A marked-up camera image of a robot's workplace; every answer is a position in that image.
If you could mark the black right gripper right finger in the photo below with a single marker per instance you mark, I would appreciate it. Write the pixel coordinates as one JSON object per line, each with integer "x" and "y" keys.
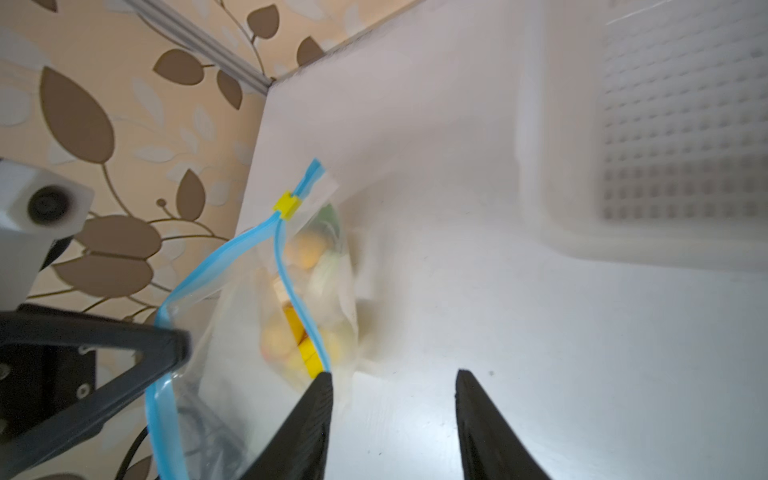
{"x": 489, "y": 447}

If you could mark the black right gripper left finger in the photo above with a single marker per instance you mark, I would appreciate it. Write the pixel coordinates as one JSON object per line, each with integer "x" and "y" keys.
{"x": 299, "y": 448}

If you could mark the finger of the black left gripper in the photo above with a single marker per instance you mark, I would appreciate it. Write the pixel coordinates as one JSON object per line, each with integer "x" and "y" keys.
{"x": 64, "y": 374}

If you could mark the yellow corn toy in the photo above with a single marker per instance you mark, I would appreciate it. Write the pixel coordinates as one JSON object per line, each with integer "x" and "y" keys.
{"x": 303, "y": 356}

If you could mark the clear zip bag blue zipper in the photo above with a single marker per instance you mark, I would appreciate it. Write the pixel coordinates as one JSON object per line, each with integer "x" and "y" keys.
{"x": 213, "y": 417}

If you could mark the small yellow lemon toy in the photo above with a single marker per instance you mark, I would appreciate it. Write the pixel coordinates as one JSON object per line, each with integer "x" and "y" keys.
{"x": 305, "y": 249}

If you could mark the white radish with green leaves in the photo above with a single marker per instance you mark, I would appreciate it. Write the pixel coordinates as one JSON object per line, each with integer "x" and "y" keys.
{"x": 330, "y": 286}

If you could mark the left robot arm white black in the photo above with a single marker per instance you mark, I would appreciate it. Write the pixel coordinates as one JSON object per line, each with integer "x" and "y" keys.
{"x": 40, "y": 214}

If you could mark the white plastic perforated basket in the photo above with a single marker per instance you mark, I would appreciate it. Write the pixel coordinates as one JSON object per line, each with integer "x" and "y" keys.
{"x": 642, "y": 131}

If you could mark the aluminium frame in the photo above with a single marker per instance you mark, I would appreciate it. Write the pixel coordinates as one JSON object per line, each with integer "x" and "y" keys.
{"x": 188, "y": 22}

